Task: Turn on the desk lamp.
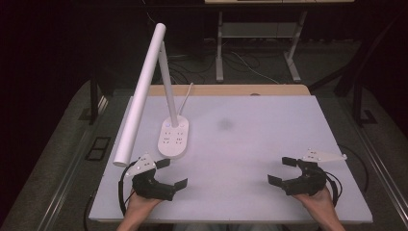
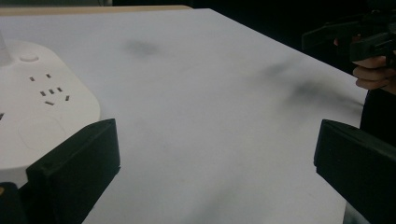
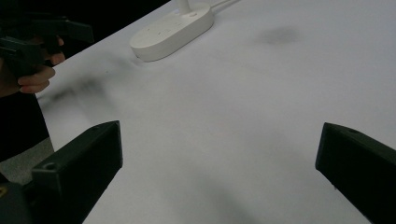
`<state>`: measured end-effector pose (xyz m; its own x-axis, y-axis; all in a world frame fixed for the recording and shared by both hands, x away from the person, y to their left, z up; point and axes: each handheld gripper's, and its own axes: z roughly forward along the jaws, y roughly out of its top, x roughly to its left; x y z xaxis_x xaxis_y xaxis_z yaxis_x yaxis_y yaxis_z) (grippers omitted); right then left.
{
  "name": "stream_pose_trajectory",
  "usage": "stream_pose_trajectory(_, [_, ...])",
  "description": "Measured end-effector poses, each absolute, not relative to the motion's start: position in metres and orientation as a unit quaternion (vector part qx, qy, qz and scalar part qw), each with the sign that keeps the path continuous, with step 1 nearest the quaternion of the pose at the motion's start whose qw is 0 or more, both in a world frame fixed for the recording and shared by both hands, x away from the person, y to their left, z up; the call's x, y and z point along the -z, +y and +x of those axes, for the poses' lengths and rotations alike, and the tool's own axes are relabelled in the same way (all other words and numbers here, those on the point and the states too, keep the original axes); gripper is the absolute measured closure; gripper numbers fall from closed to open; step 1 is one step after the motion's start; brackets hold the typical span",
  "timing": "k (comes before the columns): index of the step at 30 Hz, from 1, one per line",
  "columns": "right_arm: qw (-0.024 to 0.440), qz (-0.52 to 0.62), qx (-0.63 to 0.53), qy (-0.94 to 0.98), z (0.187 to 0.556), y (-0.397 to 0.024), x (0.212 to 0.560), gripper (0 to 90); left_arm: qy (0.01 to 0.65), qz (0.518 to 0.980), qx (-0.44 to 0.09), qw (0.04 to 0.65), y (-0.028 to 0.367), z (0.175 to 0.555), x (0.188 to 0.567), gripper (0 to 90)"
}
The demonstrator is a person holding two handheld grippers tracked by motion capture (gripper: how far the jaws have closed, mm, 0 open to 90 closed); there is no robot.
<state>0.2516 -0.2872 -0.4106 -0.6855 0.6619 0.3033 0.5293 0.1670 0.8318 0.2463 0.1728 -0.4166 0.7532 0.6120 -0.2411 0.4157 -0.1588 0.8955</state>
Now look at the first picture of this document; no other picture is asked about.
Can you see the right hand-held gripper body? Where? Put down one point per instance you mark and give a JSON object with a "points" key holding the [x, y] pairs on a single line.
{"points": [[309, 183]]}

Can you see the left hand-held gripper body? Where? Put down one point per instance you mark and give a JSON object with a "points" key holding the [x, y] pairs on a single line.
{"points": [[150, 187]]}

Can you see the person's left hand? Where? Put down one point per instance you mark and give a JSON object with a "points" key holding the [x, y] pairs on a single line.
{"points": [[141, 205]]}

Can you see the person's right hand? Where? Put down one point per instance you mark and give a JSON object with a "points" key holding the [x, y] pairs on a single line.
{"points": [[317, 203]]}

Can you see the black floor socket box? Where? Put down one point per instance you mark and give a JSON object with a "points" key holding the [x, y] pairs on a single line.
{"points": [[97, 148]]}

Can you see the white desk lamp with socket base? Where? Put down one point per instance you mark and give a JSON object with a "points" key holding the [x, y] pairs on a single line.
{"points": [[141, 96]]}

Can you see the black metal stand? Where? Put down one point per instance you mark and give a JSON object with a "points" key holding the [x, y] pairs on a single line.
{"points": [[357, 102], [93, 102]]}

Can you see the metal floor rail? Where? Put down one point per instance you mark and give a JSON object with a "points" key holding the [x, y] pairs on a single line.
{"points": [[64, 183], [380, 160]]}

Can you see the metal frame desk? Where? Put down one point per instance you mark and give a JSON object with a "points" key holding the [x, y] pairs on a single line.
{"points": [[219, 64]]}

